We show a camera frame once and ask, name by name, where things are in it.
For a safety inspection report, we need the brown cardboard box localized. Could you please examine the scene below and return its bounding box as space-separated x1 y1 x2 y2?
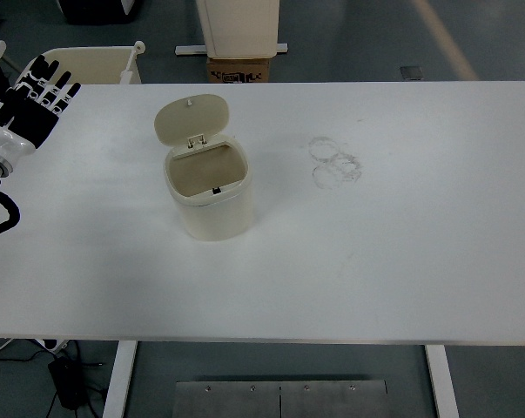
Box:
205 56 273 84

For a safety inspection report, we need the white power strip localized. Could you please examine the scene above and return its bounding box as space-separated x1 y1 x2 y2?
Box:
34 338 70 352

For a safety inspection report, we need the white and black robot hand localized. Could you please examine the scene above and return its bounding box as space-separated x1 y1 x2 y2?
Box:
0 55 83 164

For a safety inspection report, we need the grey metal plate with screws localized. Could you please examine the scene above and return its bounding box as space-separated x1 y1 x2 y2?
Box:
174 379 389 418

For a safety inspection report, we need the large open cream bin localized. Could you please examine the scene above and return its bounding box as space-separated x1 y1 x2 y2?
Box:
38 40 146 86

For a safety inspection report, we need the white table foot bar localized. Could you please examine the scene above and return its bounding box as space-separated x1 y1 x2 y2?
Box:
174 42 290 57

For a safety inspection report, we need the tall cream bin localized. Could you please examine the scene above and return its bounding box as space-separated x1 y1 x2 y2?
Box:
195 0 281 60

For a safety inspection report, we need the white table leg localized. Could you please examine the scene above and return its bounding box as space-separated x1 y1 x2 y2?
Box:
102 340 138 418
424 344 461 418

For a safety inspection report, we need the black cable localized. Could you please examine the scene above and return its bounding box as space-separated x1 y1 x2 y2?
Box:
0 341 48 363

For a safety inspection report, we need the black power adapter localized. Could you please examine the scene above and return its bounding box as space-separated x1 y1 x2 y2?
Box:
47 355 90 411

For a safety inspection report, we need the small cream trash bin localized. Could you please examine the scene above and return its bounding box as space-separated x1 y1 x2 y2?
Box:
152 91 255 242

